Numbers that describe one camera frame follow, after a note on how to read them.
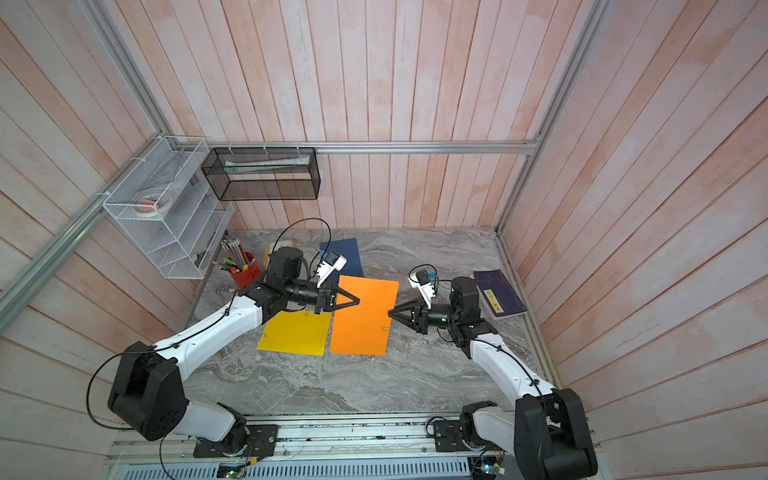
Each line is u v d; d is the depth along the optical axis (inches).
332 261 26.5
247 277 37.6
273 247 43.9
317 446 28.8
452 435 28.8
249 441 28.5
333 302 27.1
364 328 29.0
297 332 36.7
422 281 27.1
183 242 30.8
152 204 28.9
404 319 28.7
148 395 16.3
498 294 39.5
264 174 42.2
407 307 28.1
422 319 26.6
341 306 28.0
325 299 25.5
